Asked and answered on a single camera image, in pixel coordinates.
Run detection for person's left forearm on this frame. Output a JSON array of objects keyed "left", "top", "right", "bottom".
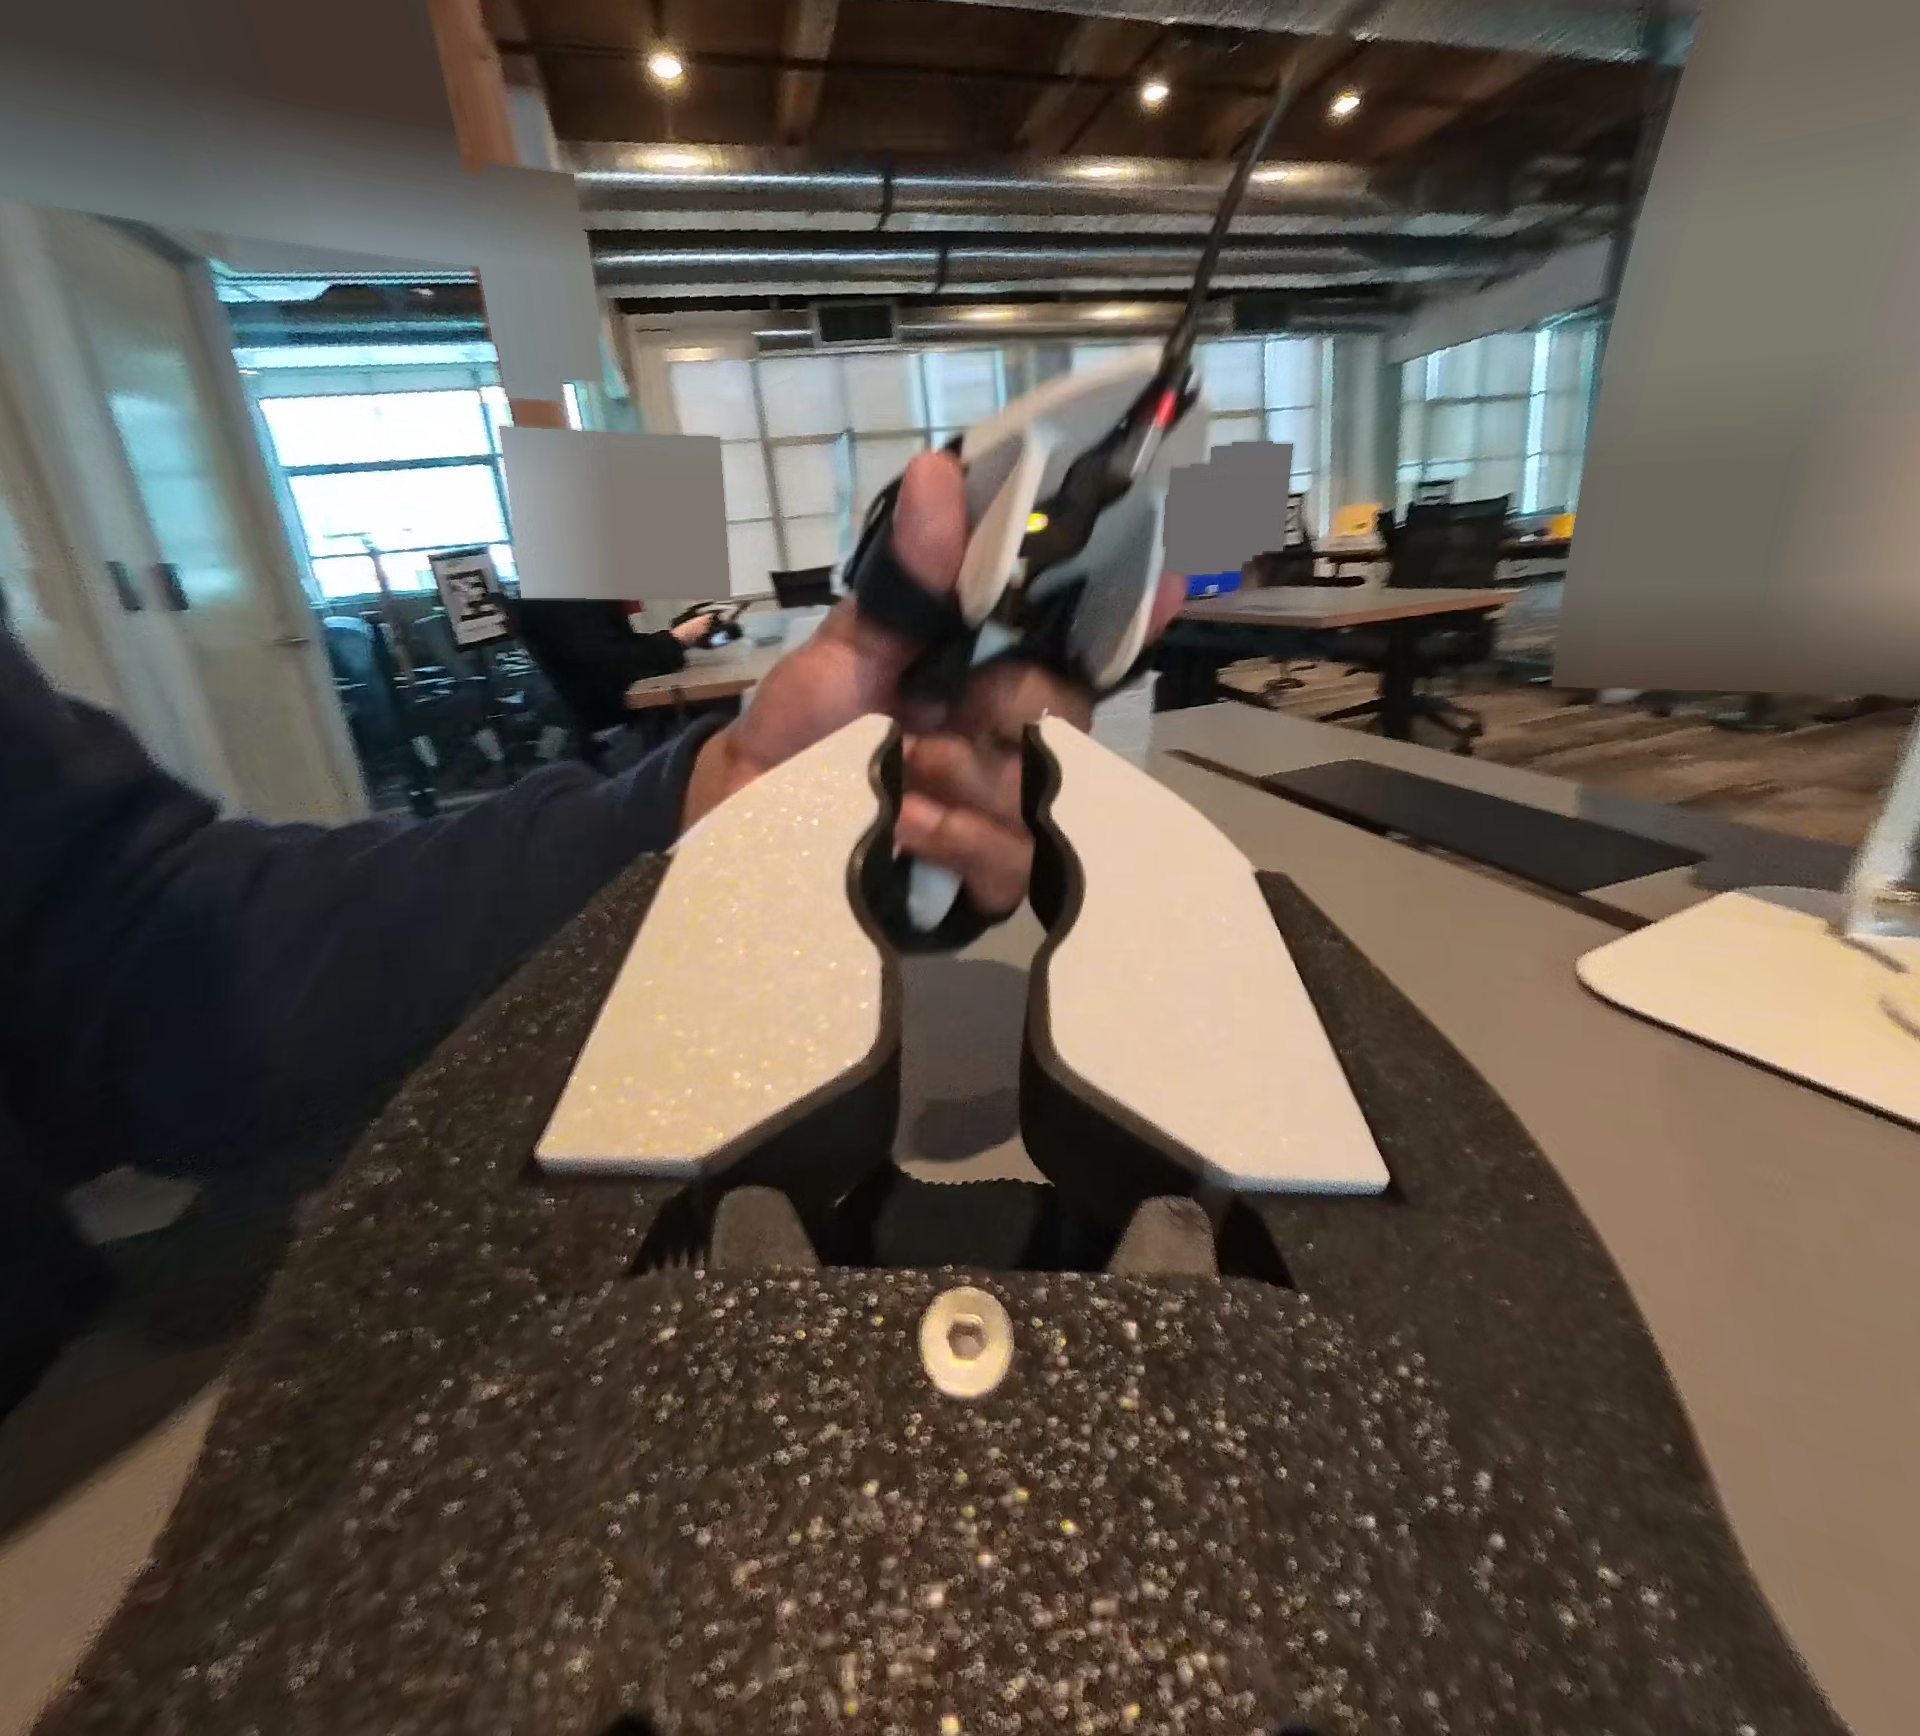
[{"left": 0, "top": 620, "right": 740, "bottom": 1424}]

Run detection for black desk mat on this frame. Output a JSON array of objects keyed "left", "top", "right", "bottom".
[{"left": 1255, "top": 758, "right": 1707, "bottom": 902}]

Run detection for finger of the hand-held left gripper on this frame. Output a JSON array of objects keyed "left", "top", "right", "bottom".
[
  {"left": 949, "top": 356, "right": 1208, "bottom": 538},
  {"left": 1027, "top": 433, "right": 1202, "bottom": 695}
]

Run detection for white stand with clear arms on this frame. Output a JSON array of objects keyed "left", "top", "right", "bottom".
[{"left": 1579, "top": 711, "right": 1920, "bottom": 1133}]

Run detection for person's left hand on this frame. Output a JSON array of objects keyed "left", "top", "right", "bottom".
[{"left": 685, "top": 452, "right": 1190, "bottom": 917}]

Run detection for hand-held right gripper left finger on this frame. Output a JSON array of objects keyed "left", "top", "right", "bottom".
[{"left": 535, "top": 716, "right": 909, "bottom": 1184}]

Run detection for black office chair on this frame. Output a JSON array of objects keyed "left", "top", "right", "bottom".
[{"left": 1381, "top": 492, "right": 1521, "bottom": 749}]

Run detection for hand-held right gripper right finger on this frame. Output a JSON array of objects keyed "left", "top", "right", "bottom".
[{"left": 1020, "top": 716, "right": 1395, "bottom": 1198}]

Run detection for thin black cable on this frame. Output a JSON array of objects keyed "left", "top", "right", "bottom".
[{"left": 1134, "top": 27, "right": 1338, "bottom": 494}]

